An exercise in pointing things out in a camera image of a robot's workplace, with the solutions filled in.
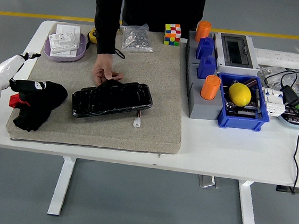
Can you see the grey-brown mat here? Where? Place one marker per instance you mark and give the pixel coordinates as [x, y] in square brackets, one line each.
[153, 96]

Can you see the brown capacitor cylinder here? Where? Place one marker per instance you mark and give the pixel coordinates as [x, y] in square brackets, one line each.
[251, 82]

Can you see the white circuit breaker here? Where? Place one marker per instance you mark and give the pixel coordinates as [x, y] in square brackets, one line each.
[272, 102]

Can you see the clear bag of small parts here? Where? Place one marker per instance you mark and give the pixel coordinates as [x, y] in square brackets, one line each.
[272, 74]

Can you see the black component board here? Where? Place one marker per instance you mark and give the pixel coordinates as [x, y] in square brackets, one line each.
[245, 111]

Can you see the yellow lemon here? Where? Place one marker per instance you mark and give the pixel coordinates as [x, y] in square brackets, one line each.
[239, 94]

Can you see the blue plastic block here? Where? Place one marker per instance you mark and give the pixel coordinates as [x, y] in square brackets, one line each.
[207, 67]
[205, 47]

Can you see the black glossy panel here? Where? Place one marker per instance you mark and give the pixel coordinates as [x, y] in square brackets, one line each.
[113, 100]

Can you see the grey socket block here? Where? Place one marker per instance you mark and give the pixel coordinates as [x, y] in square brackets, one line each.
[192, 51]
[202, 108]

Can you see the thin white switch plate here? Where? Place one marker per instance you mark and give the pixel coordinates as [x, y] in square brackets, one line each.
[64, 53]

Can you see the white power strip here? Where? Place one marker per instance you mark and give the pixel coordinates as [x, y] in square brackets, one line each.
[278, 58]

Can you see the purple tray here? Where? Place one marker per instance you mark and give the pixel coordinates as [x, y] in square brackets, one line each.
[81, 52]

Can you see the person's right forearm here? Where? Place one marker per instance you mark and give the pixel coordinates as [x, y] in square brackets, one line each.
[107, 19]

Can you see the blue plastic bin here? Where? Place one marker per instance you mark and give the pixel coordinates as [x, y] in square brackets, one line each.
[240, 123]

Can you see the clear bag of metal nuts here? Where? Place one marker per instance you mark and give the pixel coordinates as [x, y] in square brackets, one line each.
[136, 39]

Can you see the white table leg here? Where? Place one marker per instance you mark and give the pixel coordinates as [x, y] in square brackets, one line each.
[248, 213]
[61, 188]

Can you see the colourful puzzle cube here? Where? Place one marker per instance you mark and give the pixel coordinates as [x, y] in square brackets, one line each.
[172, 35]

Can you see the person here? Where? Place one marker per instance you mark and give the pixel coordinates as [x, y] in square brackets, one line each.
[163, 3]

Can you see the person's right hand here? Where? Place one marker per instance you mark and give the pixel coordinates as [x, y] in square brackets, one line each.
[103, 65]

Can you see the white socket plate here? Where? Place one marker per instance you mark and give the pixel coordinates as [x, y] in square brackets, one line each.
[63, 41]

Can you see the large white switch plate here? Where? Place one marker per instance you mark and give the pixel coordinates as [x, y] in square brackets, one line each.
[68, 30]

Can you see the yellow tape measure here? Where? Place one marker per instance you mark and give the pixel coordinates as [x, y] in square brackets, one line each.
[92, 36]

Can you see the orange cylinder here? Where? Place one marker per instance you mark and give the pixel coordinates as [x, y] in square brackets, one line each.
[210, 87]
[203, 29]

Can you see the white distribution box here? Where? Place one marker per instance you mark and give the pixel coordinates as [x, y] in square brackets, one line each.
[236, 50]

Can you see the dark capacitors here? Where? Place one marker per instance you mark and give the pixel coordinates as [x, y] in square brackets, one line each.
[293, 116]

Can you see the black rag with white print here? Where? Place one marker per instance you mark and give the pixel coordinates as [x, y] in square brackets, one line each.
[42, 92]

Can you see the black power adapter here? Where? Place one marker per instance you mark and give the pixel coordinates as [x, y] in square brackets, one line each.
[291, 96]

